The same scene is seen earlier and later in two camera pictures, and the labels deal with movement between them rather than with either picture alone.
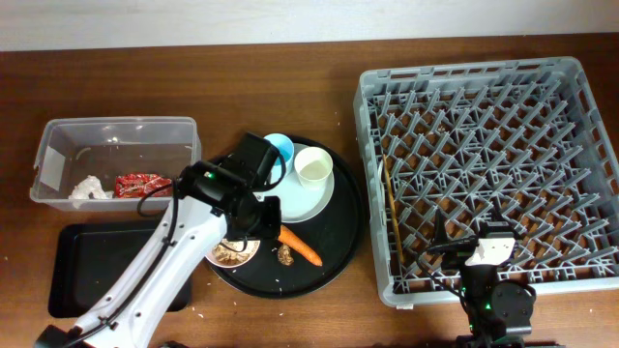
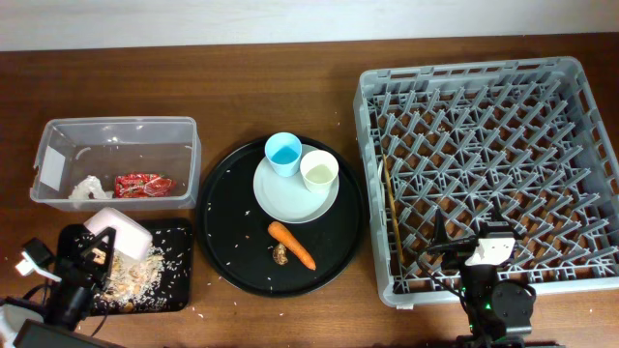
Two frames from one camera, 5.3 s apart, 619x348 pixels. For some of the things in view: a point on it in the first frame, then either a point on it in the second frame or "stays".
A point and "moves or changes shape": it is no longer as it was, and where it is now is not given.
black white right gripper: [456, 251] stays
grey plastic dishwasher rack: [520, 143] stays
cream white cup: [313, 166] moves or changes shape
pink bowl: [231, 253] to [131, 240]
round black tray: [333, 235] stays
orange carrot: [288, 238] moves or changes shape
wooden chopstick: [389, 178] stays
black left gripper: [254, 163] to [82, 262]
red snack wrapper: [137, 186] stays
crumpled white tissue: [90, 185] stays
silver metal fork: [379, 171] stays
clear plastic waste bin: [109, 163] stays
